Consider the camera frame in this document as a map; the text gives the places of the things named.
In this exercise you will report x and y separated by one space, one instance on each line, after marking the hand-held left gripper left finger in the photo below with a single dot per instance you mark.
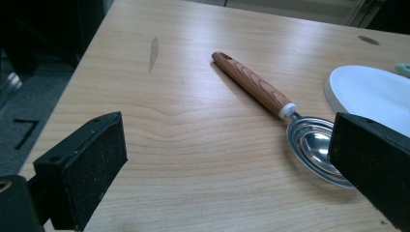
80 180

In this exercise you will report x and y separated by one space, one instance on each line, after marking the white plate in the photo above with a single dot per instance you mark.
370 93

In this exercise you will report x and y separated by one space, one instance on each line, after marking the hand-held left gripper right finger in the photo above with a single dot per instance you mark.
374 158

